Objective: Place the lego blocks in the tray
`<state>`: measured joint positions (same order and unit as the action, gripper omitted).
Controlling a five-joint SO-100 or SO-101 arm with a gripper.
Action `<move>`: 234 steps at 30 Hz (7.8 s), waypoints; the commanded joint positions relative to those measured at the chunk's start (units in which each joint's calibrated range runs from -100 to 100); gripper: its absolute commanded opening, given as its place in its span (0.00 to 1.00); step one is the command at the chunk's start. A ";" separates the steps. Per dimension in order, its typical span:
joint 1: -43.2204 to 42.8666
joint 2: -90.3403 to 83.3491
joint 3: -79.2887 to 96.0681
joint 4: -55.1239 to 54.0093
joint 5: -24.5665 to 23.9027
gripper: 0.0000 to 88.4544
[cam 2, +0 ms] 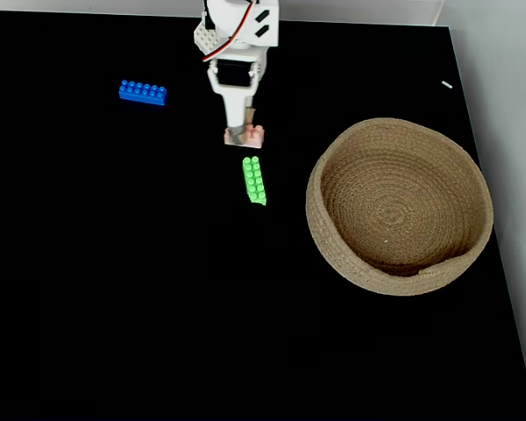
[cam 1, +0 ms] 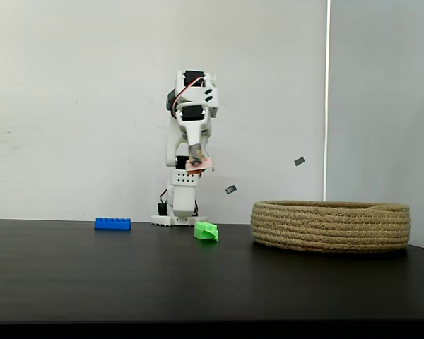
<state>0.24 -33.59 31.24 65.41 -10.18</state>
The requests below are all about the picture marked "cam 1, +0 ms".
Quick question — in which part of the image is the pink lego block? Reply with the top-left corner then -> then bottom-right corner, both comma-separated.
184,157 -> 215,176

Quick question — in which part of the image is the woven rope basket tray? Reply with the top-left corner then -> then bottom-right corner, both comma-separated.
250,200 -> 411,254

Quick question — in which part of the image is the green lego block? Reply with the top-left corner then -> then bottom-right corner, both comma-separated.
194,221 -> 220,243

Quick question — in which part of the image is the red white servo cable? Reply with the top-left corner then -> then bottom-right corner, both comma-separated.
172,76 -> 206,114

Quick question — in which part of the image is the blue lego block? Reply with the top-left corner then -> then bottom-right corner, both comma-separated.
93,217 -> 133,232

